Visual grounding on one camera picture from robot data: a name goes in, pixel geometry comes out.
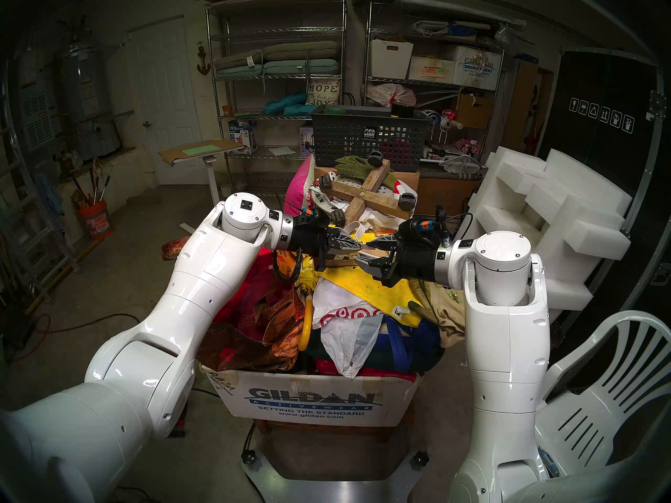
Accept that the white panel door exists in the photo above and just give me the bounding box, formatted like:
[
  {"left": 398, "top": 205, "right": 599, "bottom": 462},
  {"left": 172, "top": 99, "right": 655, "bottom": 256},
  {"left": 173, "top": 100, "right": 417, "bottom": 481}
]
[{"left": 127, "top": 16, "right": 210, "bottom": 187}]

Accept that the chrome wire shelf rack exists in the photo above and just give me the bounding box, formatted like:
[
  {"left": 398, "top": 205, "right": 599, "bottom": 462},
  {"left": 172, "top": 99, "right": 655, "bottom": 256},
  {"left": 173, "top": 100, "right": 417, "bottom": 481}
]
[
  {"left": 363, "top": 0, "right": 506, "bottom": 157},
  {"left": 205, "top": 0, "right": 349, "bottom": 196}
]

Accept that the black flight case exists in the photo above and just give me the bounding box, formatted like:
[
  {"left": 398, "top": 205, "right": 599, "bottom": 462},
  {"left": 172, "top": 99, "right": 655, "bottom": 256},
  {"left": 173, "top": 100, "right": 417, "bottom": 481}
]
[{"left": 535, "top": 47, "right": 671, "bottom": 361}]

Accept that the white pink plastic bag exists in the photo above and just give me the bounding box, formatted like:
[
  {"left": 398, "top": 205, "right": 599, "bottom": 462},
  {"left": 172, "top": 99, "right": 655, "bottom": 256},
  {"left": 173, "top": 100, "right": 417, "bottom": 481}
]
[{"left": 367, "top": 83, "right": 417, "bottom": 108}]

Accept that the white storage bin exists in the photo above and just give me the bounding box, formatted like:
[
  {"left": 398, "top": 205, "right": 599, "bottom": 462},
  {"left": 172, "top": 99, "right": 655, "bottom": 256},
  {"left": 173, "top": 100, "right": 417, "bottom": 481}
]
[{"left": 370, "top": 38, "right": 415, "bottom": 80}]

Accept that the small Gildan cardboard box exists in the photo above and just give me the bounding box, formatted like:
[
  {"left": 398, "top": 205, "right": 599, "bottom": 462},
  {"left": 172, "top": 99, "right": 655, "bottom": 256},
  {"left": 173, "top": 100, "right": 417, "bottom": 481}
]
[{"left": 452, "top": 45, "right": 504, "bottom": 91}]

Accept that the brown cardboard box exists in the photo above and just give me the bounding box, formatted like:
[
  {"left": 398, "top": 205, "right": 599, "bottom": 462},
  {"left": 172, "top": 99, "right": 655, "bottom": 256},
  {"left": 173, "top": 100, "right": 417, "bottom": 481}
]
[{"left": 455, "top": 93, "right": 496, "bottom": 130}]

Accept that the grey water heater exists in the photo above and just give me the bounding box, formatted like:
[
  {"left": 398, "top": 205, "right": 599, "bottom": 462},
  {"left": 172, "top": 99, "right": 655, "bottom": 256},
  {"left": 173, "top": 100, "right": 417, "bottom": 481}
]
[{"left": 60, "top": 41, "right": 122, "bottom": 162}]

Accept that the brown wooden cabinet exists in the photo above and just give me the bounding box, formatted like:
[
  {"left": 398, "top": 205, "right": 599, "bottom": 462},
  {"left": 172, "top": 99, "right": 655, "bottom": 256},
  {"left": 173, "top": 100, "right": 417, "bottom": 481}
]
[{"left": 503, "top": 59, "right": 554, "bottom": 154}]

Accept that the turquoise pillow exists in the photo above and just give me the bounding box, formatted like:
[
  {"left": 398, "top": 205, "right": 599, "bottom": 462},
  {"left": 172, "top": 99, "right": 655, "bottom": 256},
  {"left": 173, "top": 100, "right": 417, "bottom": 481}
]
[{"left": 264, "top": 92, "right": 310, "bottom": 116}]

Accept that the brown wooden stand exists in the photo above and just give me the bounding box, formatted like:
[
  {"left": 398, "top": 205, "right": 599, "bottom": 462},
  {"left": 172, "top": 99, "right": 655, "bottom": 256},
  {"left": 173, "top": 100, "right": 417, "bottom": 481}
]
[{"left": 254, "top": 402, "right": 417, "bottom": 442}]

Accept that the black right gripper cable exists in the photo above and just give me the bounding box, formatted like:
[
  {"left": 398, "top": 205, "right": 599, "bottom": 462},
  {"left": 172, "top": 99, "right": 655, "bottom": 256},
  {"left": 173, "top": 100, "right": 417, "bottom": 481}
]
[{"left": 438, "top": 206, "right": 475, "bottom": 243}]

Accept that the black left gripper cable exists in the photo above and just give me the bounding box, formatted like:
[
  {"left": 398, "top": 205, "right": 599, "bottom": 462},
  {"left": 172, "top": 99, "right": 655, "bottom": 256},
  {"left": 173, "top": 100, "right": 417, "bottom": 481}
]
[{"left": 273, "top": 248, "right": 305, "bottom": 282}]

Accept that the white red plastic bag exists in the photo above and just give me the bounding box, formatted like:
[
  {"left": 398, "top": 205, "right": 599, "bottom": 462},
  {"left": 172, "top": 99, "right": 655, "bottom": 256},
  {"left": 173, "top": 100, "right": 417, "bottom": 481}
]
[{"left": 312, "top": 279, "right": 388, "bottom": 378}]

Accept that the blue white product box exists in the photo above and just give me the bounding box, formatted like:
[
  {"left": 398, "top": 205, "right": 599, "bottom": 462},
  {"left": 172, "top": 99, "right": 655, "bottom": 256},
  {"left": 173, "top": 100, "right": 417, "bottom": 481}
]
[{"left": 228, "top": 119, "right": 259, "bottom": 155}]

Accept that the red extension cord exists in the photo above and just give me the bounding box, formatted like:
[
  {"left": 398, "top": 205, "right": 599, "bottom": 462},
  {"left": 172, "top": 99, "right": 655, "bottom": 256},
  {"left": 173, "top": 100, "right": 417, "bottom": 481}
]
[{"left": 10, "top": 312, "right": 139, "bottom": 364}]

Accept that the HOPE sign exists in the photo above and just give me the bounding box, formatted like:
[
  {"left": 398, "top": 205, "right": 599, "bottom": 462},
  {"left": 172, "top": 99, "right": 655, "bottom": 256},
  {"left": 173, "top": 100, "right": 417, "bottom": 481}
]
[{"left": 307, "top": 78, "right": 342, "bottom": 107}]

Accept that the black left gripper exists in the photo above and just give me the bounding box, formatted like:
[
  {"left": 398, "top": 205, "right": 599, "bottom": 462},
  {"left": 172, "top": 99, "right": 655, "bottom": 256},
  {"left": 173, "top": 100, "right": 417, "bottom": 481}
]
[{"left": 289, "top": 224, "right": 363, "bottom": 271}]

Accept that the pale teal seat cushion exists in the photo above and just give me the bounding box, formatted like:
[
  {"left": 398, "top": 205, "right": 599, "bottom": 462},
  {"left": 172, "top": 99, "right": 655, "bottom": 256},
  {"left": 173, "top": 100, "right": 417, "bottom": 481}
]
[{"left": 216, "top": 59, "right": 341, "bottom": 79}]

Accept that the grey furnace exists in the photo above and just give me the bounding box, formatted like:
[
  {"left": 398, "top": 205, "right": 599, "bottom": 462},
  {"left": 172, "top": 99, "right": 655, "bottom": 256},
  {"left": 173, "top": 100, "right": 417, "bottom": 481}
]
[{"left": 18, "top": 78, "right": 58, "bottom": 151}]

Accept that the blue fabric bag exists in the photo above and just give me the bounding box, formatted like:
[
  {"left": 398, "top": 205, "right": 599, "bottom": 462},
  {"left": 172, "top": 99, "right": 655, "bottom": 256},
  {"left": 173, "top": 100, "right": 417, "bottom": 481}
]
[{"left": 309, "top": 319, "right": 446, "bottom": 374}]

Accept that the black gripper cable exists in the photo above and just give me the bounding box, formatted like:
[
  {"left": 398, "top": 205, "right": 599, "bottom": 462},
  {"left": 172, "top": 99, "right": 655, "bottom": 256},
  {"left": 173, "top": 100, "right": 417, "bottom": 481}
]
[
  {"left": 438, "top": 206, "right": 475, "bottom": 243},
  {"left": 273, "top": 248, "right": 305, "bottom": 282}
]

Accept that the aluminium ladder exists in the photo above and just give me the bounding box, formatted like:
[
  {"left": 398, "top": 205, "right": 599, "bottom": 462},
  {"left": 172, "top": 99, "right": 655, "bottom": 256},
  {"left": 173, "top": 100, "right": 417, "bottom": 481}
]
[{"left": 0, "top": 62, "right": 83, "bottom": 304}]

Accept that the black mesh basket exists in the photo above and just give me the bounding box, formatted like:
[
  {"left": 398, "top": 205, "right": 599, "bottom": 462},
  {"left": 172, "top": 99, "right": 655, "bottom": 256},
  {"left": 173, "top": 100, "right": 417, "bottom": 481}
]
[{"left": 312, "top": 106, "right": 430, "bottom": 172}]

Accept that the white foam packing frame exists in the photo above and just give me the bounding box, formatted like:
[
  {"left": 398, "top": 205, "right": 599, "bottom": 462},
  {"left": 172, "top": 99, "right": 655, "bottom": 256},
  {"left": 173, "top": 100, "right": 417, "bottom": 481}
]
[{"left": 453, "top": 146, "right": 634, "bottom": 335}]

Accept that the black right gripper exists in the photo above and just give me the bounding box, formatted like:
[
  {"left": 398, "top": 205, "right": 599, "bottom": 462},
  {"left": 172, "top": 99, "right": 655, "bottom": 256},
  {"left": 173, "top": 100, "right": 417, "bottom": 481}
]
[{"left": 355, "top": 236, "right": 440, "bottom": 289}]

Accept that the beige green garden glove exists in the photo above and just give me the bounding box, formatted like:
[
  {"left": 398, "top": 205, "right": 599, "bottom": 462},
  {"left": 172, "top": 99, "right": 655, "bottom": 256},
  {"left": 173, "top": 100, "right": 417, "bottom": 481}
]
[{"left": 409, "top": 279, "right": 466, "bottom": 348}]

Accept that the red orange tote bag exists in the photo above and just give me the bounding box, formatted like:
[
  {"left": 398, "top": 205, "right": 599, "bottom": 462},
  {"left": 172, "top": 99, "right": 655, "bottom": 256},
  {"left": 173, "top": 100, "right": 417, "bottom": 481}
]
[{"left": 161, "top": 236, "right": 307, "bottom": 373}]

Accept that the yellow towel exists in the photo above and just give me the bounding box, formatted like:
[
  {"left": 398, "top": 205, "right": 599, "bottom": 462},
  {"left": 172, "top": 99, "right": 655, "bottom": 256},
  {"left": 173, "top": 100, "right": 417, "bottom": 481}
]
[{"left": 296, "top": 232, "right": 451, "bottom": 329}]

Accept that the white plastic chair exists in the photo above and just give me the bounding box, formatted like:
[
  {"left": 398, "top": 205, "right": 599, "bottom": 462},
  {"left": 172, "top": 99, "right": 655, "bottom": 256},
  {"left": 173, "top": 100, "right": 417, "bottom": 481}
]
[{"left": 535, "top": 311, "right": 671, "bottom": 479}]

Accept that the orange bucket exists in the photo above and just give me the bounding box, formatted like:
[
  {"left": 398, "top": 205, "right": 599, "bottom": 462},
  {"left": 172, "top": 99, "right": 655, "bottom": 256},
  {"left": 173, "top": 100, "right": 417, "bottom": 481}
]
[{"left": 76, "top": 200, "right": 113, "bottom": 240}]

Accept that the white box orange label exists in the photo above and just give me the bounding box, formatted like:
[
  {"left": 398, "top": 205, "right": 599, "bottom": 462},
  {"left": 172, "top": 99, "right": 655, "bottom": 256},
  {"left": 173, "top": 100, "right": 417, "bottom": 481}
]
[{"left": 408, "top": 56, "right": 456, "bottom": 84}]

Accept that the grey clothes iron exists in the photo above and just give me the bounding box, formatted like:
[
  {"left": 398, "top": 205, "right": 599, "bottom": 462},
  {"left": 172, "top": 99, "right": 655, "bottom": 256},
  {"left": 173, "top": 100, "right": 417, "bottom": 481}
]
[{"left": 438, "top": 154, "right": 483, "bottom": 175}]

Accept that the olive seat cushion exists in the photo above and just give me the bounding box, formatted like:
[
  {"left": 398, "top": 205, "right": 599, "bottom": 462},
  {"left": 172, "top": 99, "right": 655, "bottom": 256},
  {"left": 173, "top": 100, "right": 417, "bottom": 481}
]
[{"left": 214, "top": 41, "right": 340, "bottom": 71}]

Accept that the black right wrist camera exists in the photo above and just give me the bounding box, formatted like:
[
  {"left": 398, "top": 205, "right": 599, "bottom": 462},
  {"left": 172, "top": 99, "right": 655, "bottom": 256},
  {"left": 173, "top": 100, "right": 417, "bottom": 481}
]
[{"left": 399, "top": 217, "right": 437, "bottom": 244}]

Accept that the brown wooden chest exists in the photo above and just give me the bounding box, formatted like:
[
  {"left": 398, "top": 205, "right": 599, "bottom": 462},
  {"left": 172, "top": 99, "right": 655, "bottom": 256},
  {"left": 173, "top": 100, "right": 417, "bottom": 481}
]
[{"left": 417, "top": 172, "right": 485, "bottom": 218}]

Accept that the red fabric bag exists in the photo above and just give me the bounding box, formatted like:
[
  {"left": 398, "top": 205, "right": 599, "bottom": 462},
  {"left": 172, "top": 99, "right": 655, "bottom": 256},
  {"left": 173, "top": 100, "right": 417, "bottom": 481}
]
[{"left": 315, "top": 358, "right": 420, "bottom": 383}]

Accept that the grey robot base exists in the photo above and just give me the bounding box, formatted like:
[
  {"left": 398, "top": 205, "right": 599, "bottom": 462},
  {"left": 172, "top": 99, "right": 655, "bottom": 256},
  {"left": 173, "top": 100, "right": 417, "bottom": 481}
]
[{"left": 240, "top": 426, "right": 430, "bottom": 503}]

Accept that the white strap wedge sandal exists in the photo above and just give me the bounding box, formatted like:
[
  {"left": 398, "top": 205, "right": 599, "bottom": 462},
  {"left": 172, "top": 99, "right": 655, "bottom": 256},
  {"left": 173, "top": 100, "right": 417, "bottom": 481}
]
[{"left": 326, "top": 220, "right": 391, "bottom": 269}]

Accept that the green knit glove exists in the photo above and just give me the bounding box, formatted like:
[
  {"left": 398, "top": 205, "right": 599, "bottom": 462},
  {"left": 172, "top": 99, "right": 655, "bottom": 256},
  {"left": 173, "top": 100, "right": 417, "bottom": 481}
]
[{"left": 334, "top": 155, "right": 399, "bottom": 189}]

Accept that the pink pillow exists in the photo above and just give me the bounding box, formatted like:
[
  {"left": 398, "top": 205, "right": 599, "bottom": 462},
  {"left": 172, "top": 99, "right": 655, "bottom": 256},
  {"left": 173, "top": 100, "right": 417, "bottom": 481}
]
[{"left": 283, "top": 155, "right": 316, "bottom": 217}]

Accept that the wooden cross caster dolly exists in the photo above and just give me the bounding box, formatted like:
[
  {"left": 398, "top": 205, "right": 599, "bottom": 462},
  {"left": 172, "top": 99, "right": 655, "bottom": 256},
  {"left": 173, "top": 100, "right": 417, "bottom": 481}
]
[{"left": 318, "top": 151, "right": 418, "bottom": 229}]

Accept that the large Gildan cardboard box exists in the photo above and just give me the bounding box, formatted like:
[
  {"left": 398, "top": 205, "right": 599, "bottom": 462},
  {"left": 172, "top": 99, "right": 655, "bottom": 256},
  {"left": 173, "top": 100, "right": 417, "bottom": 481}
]
[{"left": 202, "top": 366, "right": 423, "bottom": 428}]

